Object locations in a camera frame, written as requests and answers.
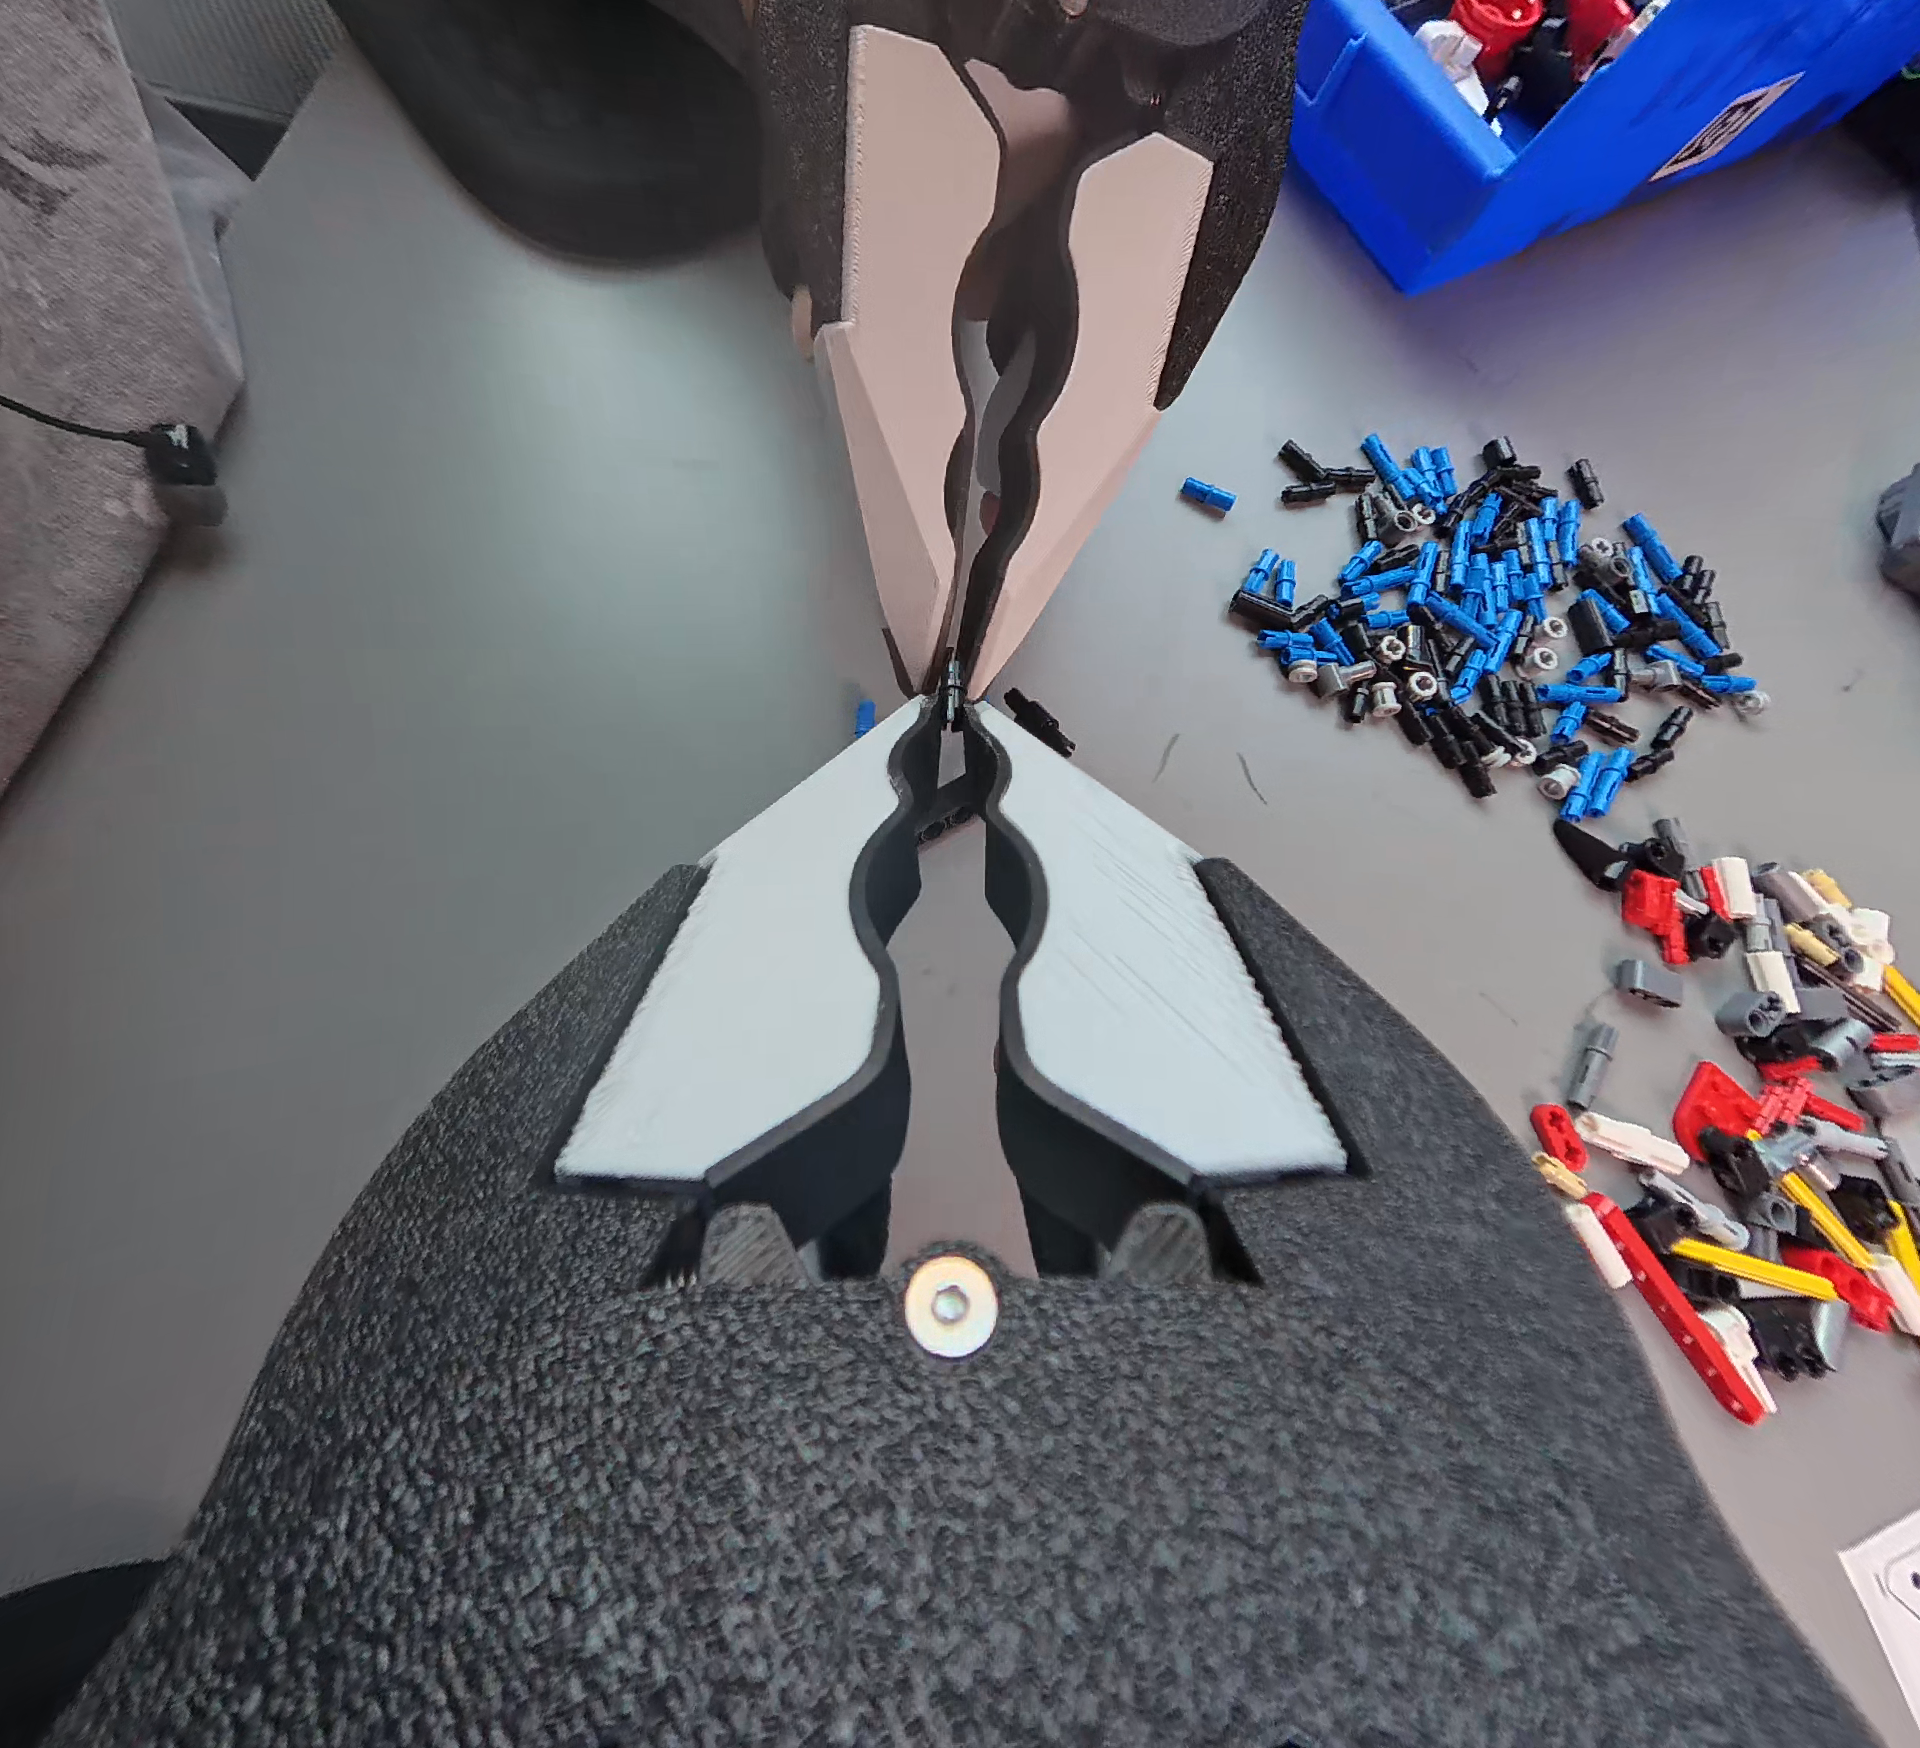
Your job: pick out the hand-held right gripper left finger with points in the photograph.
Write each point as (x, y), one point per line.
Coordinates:
(738, 1014)

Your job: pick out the black toy beam with holes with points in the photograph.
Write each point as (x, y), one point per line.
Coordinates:
(1038, 722)

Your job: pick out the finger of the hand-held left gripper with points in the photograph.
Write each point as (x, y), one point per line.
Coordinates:
(1116, 323)
(901, 280)

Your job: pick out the grey toy motor block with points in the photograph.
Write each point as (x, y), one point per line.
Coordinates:
(1898, 511)

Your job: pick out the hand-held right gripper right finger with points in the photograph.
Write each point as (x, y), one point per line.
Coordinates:
(1170, 1014)

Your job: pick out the white sticker sheet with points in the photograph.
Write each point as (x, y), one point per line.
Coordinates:
(1892, 1607)

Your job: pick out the person's grey patterned hoodie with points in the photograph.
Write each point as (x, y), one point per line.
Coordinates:
(90, 280)

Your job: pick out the dark mesh office chair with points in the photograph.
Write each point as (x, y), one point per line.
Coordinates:
(194, 22)

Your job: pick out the black power bank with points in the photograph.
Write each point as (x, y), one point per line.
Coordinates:
(1892, 142)

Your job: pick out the pile of blue black pins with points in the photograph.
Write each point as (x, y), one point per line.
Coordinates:
(1485, 592)

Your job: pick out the pile of mixed toy parts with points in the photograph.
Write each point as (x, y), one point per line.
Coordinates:
(1725, 1104)

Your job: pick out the grey desk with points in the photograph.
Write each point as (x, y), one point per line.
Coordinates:
(450, 578)

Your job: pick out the blue storage bin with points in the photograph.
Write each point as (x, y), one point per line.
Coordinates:
(1424, 173)

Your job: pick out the black wrist rest pad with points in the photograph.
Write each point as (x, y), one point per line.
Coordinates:
(62, 1658)
(523, 126)

